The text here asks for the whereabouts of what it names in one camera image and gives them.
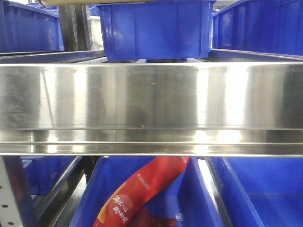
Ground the plain brown cardboard box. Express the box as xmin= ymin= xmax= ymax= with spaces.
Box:
xmin=38 ymin=0 xmax=153 ymax=6

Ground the stainless steel shelf beam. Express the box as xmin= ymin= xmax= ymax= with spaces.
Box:
xmin=0 ymin=62 xmax=303 ymax=157

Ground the white perforated shelf upright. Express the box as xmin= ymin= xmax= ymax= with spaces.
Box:
xmin=0 ymin=156 xmax=38 ymax=227

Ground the red snack packet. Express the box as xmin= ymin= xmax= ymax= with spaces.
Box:
xmin=93 ymin=156 xmax=190 ymax=227

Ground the blue bin upper centre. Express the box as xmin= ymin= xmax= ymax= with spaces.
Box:
xmin=98 ymin=0 xmax=214 ymax=61

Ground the blue bin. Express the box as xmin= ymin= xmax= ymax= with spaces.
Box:
xmin=98 ymin=0 xmax=214 ymax=61
xmin=213 ymin=0 xmax=303 ymax=56
xmin=0 ymin=0 xmax=64 ymax=53
xmin=208 ymin=157 xmax=303 ymax=227
xmin=70 ymin=156 xmax=223 ymax=227
xmin=21 ymin=156 xmax=75 ymax=195

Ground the blue bin lower centre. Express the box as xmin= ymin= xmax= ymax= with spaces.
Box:
xmin=70 ymin=156 xmax=223 ymax=227

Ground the blue bin lower left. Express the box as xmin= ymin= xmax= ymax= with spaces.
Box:
xmin=21 ymin=156 xmax=75 ymax=195

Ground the blue bin lower right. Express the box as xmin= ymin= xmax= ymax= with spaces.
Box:
xmin=208 ymin=157 xmax=303 ymax=227

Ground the blue bin upper left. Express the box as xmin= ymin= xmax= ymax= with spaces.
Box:
xmin=0 ymin=0 xmax=64 ymax=53

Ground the blue bin upper right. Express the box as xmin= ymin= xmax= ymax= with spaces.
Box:
xmin=213 ymin=0 xmax=303 ymax=56

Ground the dark shelf post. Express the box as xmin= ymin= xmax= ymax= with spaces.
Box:
xmin=58 ymin=5 xmax=92 ymax=52

